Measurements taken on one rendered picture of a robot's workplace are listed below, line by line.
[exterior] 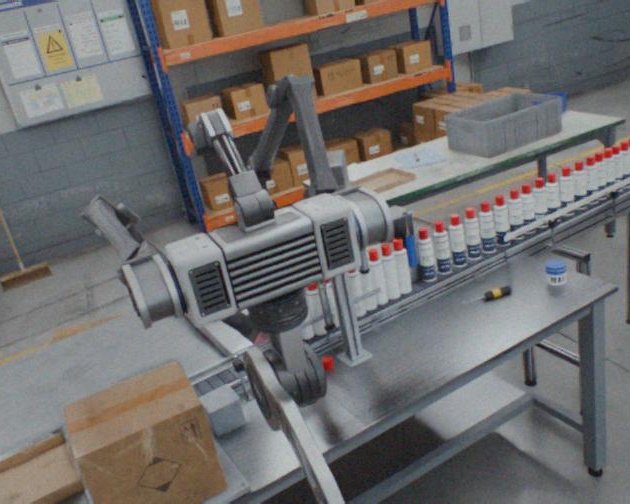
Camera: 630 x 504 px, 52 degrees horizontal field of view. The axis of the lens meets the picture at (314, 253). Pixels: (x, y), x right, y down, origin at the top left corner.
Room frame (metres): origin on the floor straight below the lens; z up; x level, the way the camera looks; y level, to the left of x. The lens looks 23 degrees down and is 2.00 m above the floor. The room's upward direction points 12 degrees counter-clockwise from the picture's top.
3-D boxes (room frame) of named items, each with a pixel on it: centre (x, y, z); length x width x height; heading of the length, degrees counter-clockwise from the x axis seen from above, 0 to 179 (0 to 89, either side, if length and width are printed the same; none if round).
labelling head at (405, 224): (2.19, -0.30, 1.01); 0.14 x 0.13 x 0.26; 116
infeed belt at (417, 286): (1.92, 0.04, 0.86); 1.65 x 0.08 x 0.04; 116
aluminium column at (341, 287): (1.81, -0.06, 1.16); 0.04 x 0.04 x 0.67; 26
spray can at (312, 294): (1.92, 0.03, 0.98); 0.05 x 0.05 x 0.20
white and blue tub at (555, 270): (2.03, -0.83, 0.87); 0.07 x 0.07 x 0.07
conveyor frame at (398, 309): (1.92, 0.04, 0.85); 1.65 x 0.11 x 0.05; 116
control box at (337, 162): (1.89, -0.09, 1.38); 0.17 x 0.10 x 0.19; 171
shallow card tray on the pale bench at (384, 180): (3.57, -0.45, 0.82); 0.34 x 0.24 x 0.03; 115
